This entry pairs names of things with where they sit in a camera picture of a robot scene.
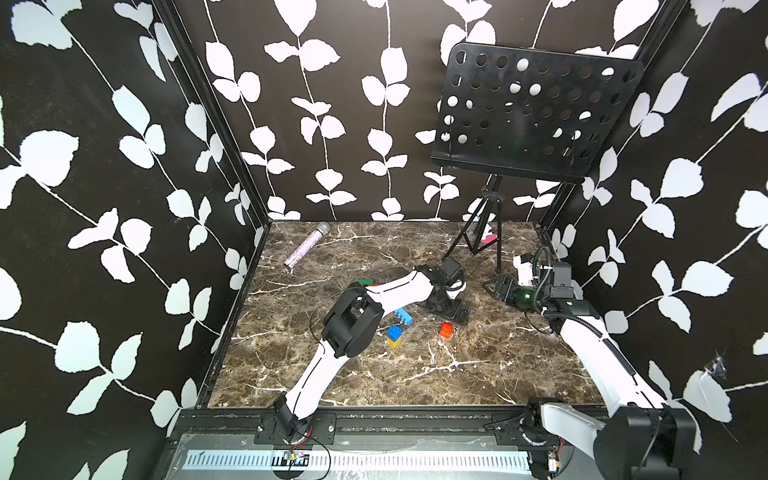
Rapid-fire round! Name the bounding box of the black perforated music stand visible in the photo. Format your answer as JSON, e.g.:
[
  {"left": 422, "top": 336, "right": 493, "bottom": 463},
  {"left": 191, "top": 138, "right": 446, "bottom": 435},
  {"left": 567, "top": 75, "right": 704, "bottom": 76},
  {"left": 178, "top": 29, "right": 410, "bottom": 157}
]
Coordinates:
[{"left": 431, "top": 42, "right": 645, "bottom": 254}]

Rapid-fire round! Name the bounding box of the white slotted cable duct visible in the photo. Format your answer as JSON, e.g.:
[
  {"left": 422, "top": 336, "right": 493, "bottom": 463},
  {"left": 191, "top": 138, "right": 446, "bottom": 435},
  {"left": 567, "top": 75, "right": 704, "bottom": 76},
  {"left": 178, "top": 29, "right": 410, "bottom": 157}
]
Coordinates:
[{"left": 181, "top": 450, "right": 530, "bottom": 475}]

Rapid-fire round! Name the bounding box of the black mounting rail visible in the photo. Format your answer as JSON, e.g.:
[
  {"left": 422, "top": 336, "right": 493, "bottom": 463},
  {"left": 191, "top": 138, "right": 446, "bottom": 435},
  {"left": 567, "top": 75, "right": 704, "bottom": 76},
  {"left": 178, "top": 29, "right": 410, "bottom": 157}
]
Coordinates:
[{"left": 171, "top": 404, "right": 570, "bottom": 450}]

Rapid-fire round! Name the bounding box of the light blue long lego brick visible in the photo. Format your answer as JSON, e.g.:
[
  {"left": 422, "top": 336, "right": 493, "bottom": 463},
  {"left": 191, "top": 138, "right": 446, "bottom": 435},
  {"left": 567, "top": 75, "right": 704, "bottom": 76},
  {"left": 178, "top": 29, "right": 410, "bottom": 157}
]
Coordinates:
[{"left": 394, "top": 308, "right": 413, "bottom": 326}]

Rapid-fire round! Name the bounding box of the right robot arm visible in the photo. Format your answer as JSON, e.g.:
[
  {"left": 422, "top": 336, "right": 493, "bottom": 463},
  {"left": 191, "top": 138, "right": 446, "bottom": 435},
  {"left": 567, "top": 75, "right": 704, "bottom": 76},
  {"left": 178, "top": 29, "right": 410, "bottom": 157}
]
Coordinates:
[{"left": 483, "top": 255, "right": 696, "bottom": 479}]

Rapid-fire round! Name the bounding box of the purple glitter microphone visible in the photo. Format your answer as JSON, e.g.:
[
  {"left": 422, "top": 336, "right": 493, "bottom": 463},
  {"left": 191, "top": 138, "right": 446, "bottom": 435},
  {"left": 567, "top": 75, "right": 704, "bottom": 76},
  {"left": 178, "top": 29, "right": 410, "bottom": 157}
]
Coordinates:
[{"left": 283, "top": 222, "right": 330, "bottom": 271}]

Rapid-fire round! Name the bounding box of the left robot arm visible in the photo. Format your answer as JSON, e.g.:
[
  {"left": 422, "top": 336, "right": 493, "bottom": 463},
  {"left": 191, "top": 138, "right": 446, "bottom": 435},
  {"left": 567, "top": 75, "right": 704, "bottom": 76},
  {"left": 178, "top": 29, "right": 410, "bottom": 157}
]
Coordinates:
[{"left": 273, "top": 257, "right": 468, "bottom": 443}]

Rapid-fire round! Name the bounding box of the blue square lego brick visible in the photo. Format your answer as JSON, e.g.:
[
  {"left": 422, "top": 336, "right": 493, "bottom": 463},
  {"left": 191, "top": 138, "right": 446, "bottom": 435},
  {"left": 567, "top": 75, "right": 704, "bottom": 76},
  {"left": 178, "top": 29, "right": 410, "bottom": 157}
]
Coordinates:
[{"left": 386, "top": 325, "right": 403, "bottom": 341}]

